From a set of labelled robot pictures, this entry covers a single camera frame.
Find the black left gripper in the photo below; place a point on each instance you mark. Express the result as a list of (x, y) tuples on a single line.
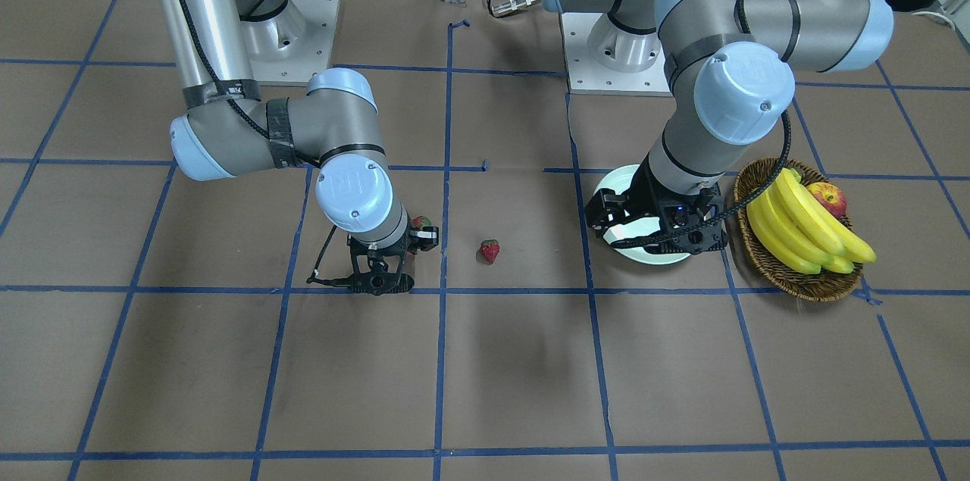
[(653, 199)]

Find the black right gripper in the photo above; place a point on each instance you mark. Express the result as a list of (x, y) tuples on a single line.
[(424, 237)]

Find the red strawberry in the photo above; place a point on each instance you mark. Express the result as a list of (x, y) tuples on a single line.
[(423, 235), (489, 250)]

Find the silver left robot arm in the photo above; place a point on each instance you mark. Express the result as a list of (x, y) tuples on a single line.
[(729, 65)]

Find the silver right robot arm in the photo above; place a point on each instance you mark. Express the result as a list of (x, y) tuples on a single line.
[(260, 93)]

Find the light green plate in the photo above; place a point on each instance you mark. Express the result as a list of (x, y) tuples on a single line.
[(618, 180)]

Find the yellow banana bunch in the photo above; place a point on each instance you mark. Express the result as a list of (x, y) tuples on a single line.
[(800, 233)]

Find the red yellow apple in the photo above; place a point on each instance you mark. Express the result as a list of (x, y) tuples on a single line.
[(830, 197)]

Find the brown wicker basket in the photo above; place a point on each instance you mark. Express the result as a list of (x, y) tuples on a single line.
[(754, 178)]

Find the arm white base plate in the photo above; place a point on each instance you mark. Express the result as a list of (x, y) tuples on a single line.
[(291, 47), (603, 60)]

